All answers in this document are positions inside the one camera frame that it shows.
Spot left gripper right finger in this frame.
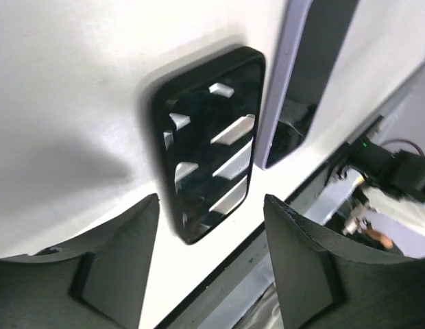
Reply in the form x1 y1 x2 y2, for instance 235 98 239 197
263 195 425 328

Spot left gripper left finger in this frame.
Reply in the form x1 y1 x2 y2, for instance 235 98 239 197
0 194 160 328

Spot black phone case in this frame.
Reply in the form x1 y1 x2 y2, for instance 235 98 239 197
149 46 267 246

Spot black phone teal edge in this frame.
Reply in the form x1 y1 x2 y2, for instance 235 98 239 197
266 1 357 168

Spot lavender phone case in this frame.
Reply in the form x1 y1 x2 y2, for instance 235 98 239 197
254 0 312 170

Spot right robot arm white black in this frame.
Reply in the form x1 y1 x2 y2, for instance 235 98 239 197
348 138 425 236

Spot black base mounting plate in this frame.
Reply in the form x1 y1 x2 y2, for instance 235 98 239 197
160 87 410 328

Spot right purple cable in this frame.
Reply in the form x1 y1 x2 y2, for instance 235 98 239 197
380 138 425 157

